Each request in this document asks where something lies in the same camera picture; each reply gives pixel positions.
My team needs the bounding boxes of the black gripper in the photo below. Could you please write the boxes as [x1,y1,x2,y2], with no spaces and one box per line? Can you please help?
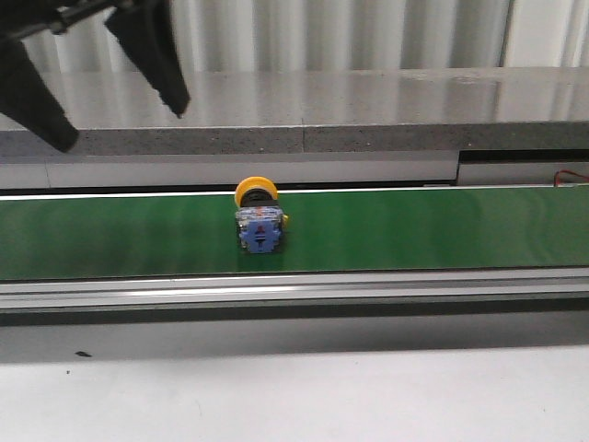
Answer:
[1,0,191,152]

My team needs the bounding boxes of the red wire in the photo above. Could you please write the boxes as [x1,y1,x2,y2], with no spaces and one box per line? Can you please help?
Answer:
[553,169,589,188]

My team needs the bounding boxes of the aluminium conveyor front rail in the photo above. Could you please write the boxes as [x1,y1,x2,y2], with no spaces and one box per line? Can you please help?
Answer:
[1,267,588,312]

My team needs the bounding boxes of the white corrugated curtain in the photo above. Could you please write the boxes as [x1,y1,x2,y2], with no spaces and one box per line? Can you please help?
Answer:
[17,0,589,73]

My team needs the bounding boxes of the green conveyor belt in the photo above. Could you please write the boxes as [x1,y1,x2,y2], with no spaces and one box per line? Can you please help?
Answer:
[1,186,588,281]

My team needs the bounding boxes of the yellow push button switch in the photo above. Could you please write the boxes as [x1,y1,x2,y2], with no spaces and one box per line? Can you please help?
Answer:
[234,176,289,253]

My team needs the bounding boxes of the grey conveyor back rail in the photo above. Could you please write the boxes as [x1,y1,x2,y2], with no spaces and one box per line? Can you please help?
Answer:
[1,149,588,190]

